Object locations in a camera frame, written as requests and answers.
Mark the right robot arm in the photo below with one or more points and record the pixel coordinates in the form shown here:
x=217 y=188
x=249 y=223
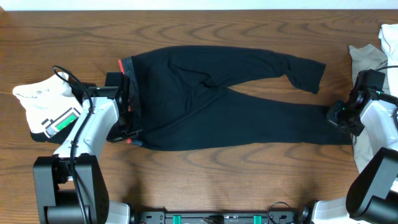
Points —
x=372 y=197

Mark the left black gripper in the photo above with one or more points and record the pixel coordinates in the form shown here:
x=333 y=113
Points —
x=125 y=112

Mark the beige garment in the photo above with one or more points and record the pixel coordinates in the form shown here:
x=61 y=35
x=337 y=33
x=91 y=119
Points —
x=365 y=58

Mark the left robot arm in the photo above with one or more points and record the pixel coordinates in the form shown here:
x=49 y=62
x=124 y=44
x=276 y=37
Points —
x=69 y=185

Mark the folded white printed shirt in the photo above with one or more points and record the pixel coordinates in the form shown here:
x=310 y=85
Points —
x=26 y=93

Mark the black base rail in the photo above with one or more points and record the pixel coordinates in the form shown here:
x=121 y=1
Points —
x=273 y=216

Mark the black leggings with grey waistband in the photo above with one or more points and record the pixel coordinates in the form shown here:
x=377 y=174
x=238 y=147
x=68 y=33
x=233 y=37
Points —
x=183 y=99

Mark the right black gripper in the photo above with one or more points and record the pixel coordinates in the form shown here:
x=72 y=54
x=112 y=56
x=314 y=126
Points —
x=332 y=118

